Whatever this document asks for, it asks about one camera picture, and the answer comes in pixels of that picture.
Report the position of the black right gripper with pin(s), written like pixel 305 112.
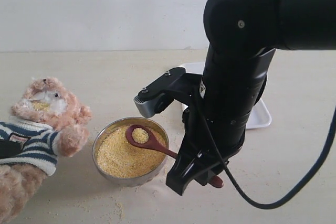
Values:
pixel 221 106

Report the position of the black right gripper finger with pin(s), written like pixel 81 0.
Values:
pixel 188 166

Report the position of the dark red wooden spoon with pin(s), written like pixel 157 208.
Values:
pixel 142 137

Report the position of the plush teddy bear striped sweater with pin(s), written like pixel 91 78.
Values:
pixel 47 123

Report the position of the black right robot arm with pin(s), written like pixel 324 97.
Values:
pixel 243 37

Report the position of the white plastic tray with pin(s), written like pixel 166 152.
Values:
pixel 259 116

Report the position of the steel bowl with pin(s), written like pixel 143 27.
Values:
pixel 157 130

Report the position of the yellow millet grain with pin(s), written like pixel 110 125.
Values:
pixel 118 158

